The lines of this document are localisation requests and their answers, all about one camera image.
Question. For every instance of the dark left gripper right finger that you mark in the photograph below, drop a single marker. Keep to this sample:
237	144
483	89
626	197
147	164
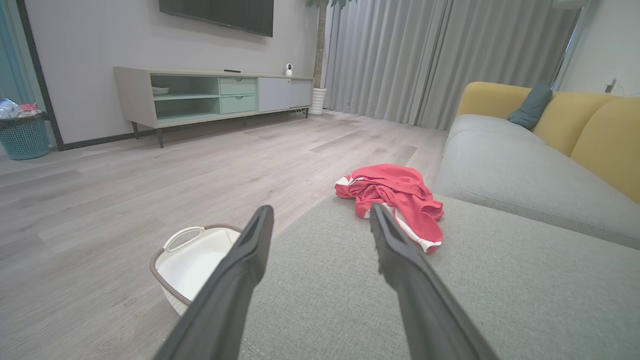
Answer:
430	310

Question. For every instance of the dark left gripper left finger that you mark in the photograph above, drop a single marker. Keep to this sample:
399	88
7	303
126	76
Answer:
225	300

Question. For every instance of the red garment white striped trim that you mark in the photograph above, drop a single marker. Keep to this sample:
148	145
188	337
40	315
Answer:
395	185

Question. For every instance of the grey fabric sofa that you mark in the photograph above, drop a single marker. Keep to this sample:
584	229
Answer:
325	280

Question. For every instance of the grey and mint TV cabinet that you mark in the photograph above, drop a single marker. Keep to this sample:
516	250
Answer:
280	92

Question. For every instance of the white ribbed plant pot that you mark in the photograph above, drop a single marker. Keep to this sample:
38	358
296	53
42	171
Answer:
318	102

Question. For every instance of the stack of white plates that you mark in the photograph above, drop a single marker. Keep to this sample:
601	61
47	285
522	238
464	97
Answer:
160	91

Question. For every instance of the yellow sofa back cushion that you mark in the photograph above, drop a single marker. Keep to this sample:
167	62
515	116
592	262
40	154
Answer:
485	97
570	120
615	145

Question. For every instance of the dark grey-green throw pillow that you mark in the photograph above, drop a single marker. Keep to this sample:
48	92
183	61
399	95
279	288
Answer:
532	107

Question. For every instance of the grey pleated curtain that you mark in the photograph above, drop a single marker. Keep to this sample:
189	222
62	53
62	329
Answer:
425	55

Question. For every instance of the teal mesh bin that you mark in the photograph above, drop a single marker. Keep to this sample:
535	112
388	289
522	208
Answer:
25	140

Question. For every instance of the green potted tree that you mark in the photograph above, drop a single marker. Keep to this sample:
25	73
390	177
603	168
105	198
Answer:
320	50

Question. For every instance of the small red packet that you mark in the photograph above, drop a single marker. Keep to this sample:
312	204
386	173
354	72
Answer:
29	107

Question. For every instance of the crumpled white plastic bag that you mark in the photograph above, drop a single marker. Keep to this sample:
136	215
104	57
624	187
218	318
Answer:
7	107

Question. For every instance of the teal glass door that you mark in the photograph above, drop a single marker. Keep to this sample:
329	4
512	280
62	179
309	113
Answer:
6	50

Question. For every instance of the chrome floor lamp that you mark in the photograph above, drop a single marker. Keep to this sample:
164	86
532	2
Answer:
570	3

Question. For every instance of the small white security camera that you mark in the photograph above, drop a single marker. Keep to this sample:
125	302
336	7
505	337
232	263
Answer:
288	69

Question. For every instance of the black door frame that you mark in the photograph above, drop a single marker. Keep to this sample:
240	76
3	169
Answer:
41	80

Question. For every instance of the black wall television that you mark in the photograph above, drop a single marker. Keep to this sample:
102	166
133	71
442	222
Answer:
220	12

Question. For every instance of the white wall plug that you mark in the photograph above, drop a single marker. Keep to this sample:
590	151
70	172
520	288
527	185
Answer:
611	84

